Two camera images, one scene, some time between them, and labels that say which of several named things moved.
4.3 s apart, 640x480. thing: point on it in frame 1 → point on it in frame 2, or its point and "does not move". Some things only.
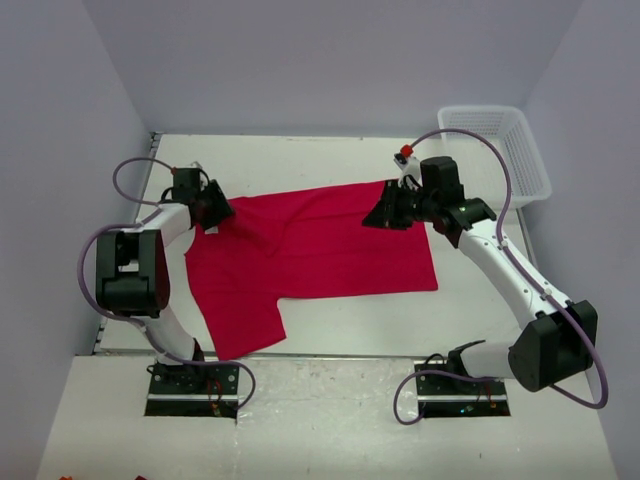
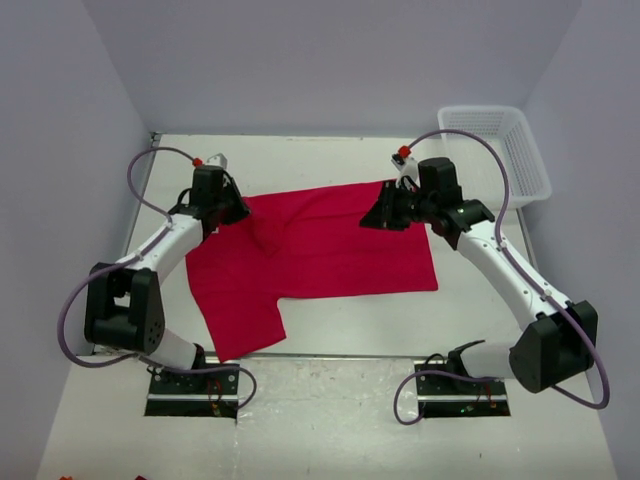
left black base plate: x=182 y=390 does not move
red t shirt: x=302 y=245 does not move
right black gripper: x=393 y=204 does not move
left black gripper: x=216 y=204 → x=235 y=203
